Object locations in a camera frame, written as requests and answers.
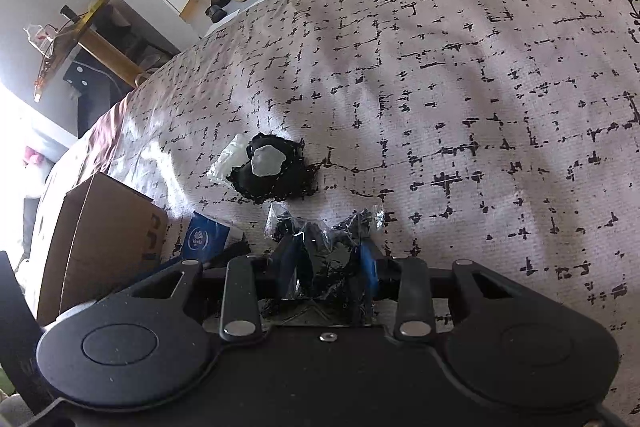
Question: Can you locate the black-patterned white bed sheet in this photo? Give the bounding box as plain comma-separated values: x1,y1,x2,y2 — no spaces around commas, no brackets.
107,0,640,410

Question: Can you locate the pink quilt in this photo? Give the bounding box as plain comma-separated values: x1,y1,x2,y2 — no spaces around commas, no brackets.
75,89,137,174

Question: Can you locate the brown cardboard box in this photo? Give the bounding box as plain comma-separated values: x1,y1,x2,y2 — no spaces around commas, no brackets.
37,172,170,326

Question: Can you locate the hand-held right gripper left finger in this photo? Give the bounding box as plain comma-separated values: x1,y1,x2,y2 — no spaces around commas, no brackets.
117,237,304,343

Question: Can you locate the black item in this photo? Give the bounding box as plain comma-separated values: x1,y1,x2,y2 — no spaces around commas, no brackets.
265,202,386,329

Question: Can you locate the blue tissue packet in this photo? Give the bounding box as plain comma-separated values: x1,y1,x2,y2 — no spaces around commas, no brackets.
181,211,246,261

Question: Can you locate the white plastic packet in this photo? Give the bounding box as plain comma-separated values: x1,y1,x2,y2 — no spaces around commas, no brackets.
206,134,251,183

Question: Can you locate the pale grey foam pad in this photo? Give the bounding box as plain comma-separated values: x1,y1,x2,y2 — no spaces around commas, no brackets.
250,145,286,177

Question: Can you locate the black lace cloth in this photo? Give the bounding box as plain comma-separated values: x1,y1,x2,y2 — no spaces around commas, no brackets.
227,133,324,206

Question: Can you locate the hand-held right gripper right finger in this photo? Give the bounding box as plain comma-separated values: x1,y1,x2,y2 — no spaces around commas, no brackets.
360,241,538,341

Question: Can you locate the gold-edged round table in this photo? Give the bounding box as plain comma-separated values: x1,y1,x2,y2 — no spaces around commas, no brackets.
32,0,149,104

